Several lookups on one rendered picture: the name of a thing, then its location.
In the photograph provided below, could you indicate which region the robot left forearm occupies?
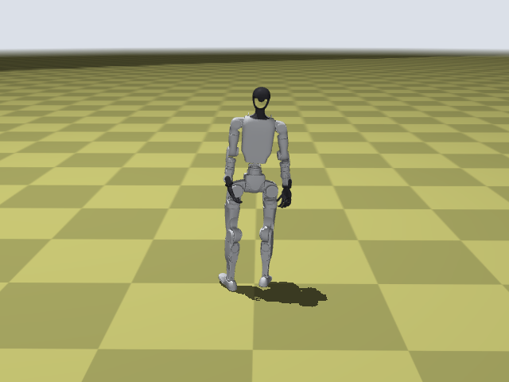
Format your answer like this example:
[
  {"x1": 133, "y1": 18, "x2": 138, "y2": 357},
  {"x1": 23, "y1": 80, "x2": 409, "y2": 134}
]
[{"x1": 223, "y1": 146, "x2": 236, "y2": 183}]

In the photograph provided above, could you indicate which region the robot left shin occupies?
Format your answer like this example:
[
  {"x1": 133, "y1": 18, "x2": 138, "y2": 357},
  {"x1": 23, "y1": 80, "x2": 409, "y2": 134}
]
[{"x1": 225, "y1": 229, "x2": 240, "y2": 281}]

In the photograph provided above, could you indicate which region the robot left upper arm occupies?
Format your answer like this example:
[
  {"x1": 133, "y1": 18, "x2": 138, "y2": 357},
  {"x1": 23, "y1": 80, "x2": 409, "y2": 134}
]
[{"x1": 228, "y1": 117, "x2": 244, "y2": 157}]

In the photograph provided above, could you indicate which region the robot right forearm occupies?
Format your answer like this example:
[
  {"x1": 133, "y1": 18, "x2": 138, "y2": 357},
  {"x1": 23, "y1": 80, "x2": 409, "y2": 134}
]
[{"x1": 280, "y1": 152, "x2": 292, "y2": 186}]

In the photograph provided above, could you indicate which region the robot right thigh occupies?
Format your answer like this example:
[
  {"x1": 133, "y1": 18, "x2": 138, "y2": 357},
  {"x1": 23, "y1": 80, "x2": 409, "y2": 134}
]
[{"x1": 259, "y1": 180, "x2": 278, "y2": 242}]

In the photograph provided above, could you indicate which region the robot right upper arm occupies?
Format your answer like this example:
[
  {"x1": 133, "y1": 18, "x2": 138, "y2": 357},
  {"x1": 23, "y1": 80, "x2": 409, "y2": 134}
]
[{"x1": 274, "y1": 120, "x2": 289, "y2": 161}]

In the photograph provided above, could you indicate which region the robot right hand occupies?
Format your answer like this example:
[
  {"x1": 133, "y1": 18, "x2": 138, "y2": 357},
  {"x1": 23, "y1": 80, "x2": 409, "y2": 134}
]
[{"x1": 276, "y1": 179, "x2": 292, "y2": 208}]

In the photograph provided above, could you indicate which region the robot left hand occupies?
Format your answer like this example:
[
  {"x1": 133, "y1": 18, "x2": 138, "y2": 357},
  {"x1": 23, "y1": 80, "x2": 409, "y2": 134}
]
[{"x1": 225, "y1": 176, "x2": 243, "y2": 204}]

